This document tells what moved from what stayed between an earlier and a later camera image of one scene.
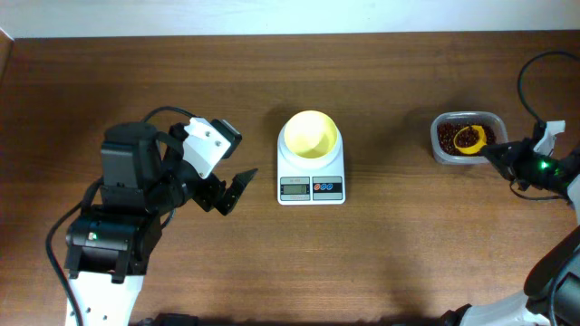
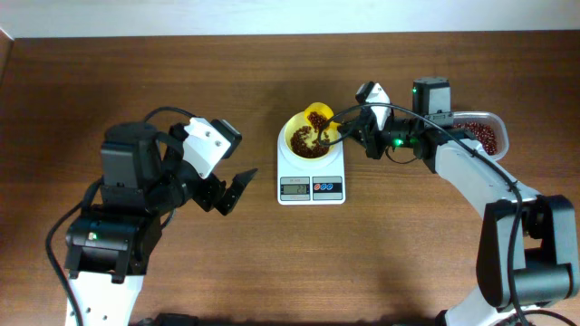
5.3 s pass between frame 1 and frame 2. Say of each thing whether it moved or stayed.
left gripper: stayed
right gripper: moved
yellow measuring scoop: moved
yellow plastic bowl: stayed
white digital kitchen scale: stayed
